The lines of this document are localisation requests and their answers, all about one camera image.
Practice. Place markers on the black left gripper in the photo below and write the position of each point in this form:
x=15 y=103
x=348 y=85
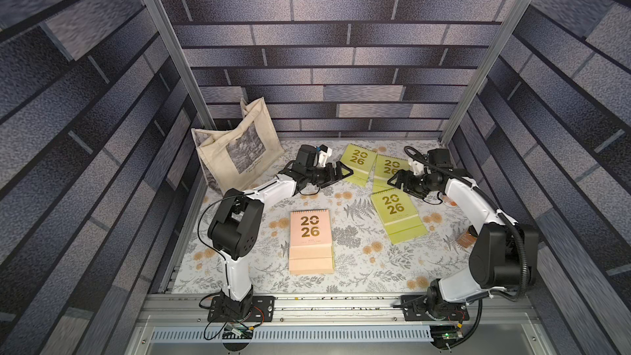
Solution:
x=332 y=175

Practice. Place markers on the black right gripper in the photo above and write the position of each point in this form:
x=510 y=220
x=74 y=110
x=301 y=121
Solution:
x=407 y=182

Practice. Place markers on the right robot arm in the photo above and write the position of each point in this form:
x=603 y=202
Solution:
x=503 y=260

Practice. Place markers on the brown bottle black cap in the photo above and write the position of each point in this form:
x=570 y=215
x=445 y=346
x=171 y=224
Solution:
x=468 y=238

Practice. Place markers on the cream canvas tote bag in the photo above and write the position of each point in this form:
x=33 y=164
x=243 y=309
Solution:
x=236 y=158

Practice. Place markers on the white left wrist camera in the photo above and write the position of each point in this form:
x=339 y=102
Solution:
x=323 y=153

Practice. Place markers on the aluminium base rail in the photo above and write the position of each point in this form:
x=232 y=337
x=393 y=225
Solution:
x=322 y=309

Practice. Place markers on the right aluminium frame post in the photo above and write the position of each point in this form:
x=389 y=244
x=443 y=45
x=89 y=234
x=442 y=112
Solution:
x=479 y=76

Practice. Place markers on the aluminium frame post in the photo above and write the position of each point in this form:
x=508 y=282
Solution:
x=156 y=10
x=479 y=76

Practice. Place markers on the left aluminium frame post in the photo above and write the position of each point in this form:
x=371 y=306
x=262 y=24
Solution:
x=156 y=10

